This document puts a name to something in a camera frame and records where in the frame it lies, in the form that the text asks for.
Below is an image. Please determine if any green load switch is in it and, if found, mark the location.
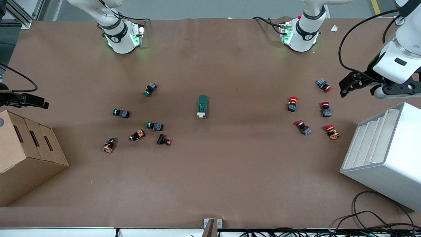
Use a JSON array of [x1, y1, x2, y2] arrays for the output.
[[197, 95, 209, 119]]

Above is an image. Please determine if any red mushroom button orange block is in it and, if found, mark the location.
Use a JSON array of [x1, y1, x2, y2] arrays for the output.
[[325, 124, 340, 141], [287, 96, 299, 113]]

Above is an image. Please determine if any brown cardboard box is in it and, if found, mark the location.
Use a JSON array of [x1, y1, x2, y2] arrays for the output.
[[0, 110, 69, 207]]

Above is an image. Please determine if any white slotted rack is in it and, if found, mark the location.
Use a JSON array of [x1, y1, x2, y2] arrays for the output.
[[339, 102, 421, 212]]

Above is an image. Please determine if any black push button red lens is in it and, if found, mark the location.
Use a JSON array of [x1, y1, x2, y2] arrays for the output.
[[156, 133, 173, 146]]

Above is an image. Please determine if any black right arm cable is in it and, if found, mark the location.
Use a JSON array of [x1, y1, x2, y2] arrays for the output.
[[0, 63, 38, 93]]

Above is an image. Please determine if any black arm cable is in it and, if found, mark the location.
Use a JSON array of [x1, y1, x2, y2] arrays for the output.
[[338, 9, 400, 79], [0, 63, 38, 93]]

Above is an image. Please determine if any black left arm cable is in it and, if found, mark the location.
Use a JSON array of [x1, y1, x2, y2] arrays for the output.
[[338, 9, 400, 79]]

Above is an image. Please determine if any black left base cable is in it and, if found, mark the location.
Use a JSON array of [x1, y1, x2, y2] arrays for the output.
[[252, 16, 286, 35]]

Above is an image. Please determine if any black base cable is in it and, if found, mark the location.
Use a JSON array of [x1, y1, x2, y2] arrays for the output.
[[99, 0, 151, 24], [252, 16, 286, 35]]

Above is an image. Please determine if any black right base cable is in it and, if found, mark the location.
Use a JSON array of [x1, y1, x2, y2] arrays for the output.
[[99, 0, 151, 24]]

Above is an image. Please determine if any black floor cable bundle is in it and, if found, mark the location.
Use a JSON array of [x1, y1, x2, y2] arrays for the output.
[[237, 191, 421, 237]]

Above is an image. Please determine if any white table edge rail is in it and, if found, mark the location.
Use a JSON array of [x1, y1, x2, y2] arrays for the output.
[[0, 227, 421, 237]]

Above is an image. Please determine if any grey metal bracket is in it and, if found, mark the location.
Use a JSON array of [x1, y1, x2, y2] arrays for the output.
[[203, 218, 223, 237]]

